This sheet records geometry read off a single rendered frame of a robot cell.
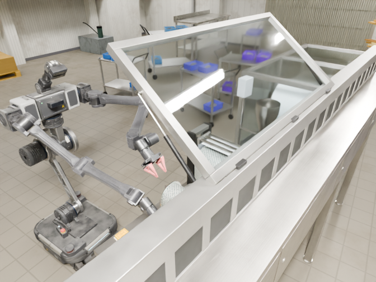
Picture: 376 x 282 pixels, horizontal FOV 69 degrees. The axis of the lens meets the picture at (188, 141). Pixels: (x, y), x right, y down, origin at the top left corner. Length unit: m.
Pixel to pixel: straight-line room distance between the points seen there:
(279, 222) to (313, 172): 0.37
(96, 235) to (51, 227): 0.44
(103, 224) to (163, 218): 2.02
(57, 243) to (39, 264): 0.32
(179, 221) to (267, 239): 0.37
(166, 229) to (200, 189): 0.17
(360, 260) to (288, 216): 2.04
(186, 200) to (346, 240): 2.55
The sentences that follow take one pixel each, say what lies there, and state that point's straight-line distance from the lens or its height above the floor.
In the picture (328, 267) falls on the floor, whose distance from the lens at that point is 2.89.
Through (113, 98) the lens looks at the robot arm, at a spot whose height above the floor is 1.47.
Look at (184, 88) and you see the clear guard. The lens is 0.96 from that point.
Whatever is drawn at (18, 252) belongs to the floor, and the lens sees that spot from 3.13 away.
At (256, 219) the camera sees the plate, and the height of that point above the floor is 1.44.
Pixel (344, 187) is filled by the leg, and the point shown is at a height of 0.25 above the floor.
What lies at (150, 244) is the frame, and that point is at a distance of 0.67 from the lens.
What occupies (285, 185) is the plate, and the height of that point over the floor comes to 1.44.
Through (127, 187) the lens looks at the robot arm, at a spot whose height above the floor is 1.22.
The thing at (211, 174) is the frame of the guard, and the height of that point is 1.68.
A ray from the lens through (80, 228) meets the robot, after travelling 2.71.
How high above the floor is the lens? 2.17
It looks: 31 degrees down
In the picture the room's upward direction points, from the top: straight up
